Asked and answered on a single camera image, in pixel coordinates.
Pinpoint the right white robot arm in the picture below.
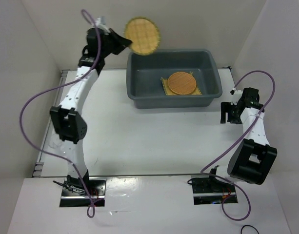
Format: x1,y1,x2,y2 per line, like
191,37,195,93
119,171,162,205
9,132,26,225
207,88,277,192

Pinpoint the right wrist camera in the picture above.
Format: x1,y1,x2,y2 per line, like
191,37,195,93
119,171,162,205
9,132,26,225
230,88,242,105

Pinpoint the round green-rimmed bamboo tray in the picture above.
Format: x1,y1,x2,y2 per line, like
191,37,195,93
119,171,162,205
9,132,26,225
124,16,160,56

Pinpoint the black cable loop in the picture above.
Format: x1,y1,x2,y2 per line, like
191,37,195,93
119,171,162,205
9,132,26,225
240,225,260,234

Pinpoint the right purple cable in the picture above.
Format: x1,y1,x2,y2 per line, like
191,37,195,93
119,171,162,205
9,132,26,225
200,70,276,221

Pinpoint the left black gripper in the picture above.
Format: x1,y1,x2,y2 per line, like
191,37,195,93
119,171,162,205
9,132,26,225
100,29,133,58

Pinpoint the square woven bamboo mat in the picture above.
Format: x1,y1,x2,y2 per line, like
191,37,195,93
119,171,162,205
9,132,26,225
161,72,202,96

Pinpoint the round orange woven basket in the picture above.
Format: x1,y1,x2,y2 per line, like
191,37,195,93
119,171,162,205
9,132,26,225
167,72,197,95

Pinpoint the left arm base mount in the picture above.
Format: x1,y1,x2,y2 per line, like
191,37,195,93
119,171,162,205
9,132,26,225
53,178,106,207

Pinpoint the grey plastic bin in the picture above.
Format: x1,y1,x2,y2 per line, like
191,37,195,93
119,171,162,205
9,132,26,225
126,49,222,109

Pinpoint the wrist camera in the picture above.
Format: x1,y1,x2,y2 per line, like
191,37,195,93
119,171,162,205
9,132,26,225
230,88,242,105
95,16,110,34

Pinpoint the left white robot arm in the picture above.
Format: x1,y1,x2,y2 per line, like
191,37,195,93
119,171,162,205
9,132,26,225
50,28,132,195

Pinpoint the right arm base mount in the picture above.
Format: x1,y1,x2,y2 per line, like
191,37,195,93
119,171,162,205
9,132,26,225
187,176,238,205

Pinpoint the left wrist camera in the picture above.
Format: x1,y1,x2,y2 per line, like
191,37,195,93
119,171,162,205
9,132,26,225
95,16,110,34

